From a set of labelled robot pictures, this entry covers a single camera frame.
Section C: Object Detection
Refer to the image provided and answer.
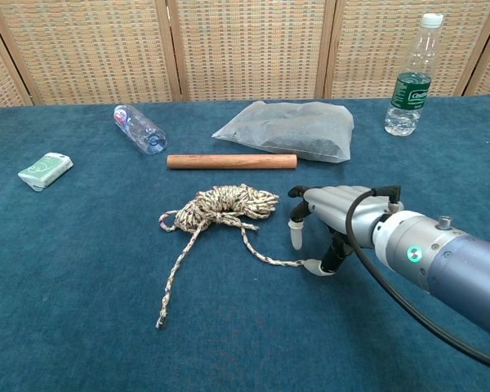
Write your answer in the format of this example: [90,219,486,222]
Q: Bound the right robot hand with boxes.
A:
[287,185,404,278]

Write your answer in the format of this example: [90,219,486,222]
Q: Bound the beige speckled braided rope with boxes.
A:
[155,184,307,330]

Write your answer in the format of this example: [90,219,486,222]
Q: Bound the translucent plastic bag dark contents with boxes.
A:
[211,100,355,163]

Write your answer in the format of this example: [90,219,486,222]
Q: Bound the wooden cylindrical rod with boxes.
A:
[166,154,298,171]

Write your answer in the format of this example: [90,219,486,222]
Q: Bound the clear bottle green label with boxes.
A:
[383,12,445,137]

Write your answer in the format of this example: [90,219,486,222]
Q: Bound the blue table cloth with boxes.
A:
[0,95,490,392]

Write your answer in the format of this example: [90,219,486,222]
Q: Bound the clear bottle blue cap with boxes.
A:
[113,104,168,157]

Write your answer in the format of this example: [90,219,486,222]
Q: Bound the small green white box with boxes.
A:
[17,152,74,193]

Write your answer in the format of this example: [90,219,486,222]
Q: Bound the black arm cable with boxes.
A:
[345,185,490,375]

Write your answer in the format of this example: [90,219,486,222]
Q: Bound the woven folding screen wooden frame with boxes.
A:
[0,0,490,110]

